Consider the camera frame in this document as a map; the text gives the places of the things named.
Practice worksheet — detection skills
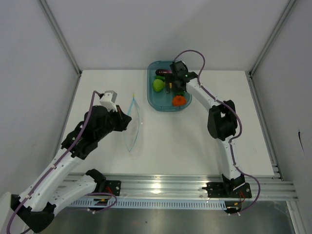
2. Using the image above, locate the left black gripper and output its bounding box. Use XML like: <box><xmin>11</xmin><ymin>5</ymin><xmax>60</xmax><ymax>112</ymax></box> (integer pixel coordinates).
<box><xmin>96</xmin><ymin>105</ymin><xmax>132</xmax><ymax>141</ymax></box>

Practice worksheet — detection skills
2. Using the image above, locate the clear zip top bag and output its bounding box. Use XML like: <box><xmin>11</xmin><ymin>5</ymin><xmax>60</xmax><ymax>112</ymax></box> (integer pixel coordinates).
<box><xmin>123</xmin><ymin>93</ymin><xmax>144</xmax><ymax>154</ymax></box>

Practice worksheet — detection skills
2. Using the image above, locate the purple toy eggplant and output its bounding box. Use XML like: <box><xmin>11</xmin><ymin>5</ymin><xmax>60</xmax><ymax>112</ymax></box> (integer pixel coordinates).
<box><xmin>155</xmin><ymin>69</ymin><xmax>172</xmax><ymax>77</ymax></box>

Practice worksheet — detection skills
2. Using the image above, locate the orange toy pumpkin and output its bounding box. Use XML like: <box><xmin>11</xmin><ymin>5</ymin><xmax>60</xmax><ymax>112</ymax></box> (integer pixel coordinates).
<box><xmin>172</xmin><ymin>95</ymin><xmax>187</xmax><ymax>107</ymax></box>

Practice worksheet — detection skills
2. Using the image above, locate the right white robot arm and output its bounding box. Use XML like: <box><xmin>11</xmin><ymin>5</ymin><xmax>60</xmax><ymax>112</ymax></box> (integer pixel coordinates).
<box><xmin>166</xmin><ymin>61</ymin><xmax>245</xmax><ymax>197</ymax></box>

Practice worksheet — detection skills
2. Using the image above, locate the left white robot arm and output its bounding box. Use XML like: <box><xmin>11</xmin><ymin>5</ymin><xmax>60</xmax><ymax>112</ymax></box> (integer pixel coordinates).
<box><xmin>11</xmin><ymin>106</ymin><xmax>132</xmax><ymax>233</ymax></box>

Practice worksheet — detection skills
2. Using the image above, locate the light green toy cabbage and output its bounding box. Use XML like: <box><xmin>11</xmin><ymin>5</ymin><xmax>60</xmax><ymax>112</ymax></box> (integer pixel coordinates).
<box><xmin>152</xmin><ymin>79</ymin><xmax>165</xmax><ymax>92</ymax></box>

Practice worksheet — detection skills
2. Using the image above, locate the teal plastic tray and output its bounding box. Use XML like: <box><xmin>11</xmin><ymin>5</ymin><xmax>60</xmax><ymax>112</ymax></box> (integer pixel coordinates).
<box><xmin>147</xmin><ymin>60</ymin><xmax>192</xmax><ymax>112</ymax></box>

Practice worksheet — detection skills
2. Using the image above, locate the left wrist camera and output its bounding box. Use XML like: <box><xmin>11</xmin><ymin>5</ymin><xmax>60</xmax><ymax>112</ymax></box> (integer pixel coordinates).
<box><xmin>99</xmin><ymin>90</ymin><xmax>117</xmax><ymax>112</ymax></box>

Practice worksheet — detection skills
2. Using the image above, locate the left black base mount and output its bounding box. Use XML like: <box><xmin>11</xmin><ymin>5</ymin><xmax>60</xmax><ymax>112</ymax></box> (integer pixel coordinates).
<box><xmin>104</xmin><ymin>180</ymin><xmax>121</xmax><ymax>196</ymax></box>

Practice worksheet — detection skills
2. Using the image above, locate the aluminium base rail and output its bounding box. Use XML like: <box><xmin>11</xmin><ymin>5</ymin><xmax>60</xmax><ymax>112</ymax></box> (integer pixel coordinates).
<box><xmin>60</xmin><ymin>173</ymin><xmax>297</xmax><ymax>200</ymax></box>

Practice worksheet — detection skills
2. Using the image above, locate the white slotted cable duct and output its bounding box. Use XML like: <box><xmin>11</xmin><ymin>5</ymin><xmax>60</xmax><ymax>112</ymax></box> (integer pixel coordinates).
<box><xmin>69</xmin><ymin>198</ymin><xmax>226</xmax><ymax>210</ymax></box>

